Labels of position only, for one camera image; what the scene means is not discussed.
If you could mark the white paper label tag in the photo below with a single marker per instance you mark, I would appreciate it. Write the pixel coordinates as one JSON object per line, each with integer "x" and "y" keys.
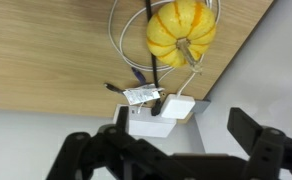
{"x": 139, "y": 95}

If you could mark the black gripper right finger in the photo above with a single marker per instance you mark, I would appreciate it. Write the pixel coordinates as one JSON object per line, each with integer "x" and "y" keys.
{"x": 272, "y": 153}

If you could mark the white power adapter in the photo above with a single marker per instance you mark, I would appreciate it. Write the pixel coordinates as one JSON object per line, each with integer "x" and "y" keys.
{"x": 177, "y": 106}

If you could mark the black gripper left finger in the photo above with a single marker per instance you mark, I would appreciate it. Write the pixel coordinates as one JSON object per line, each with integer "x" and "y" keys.
{"x": 96, "y": 156}

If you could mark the small black connector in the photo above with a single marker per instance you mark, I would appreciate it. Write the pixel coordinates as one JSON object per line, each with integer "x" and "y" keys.
{"x": 114, "y": 88}

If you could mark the yellow orange striped pumpkin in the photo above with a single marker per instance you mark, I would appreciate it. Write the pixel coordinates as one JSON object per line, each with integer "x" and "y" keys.
{"x": 172, "y": 23}

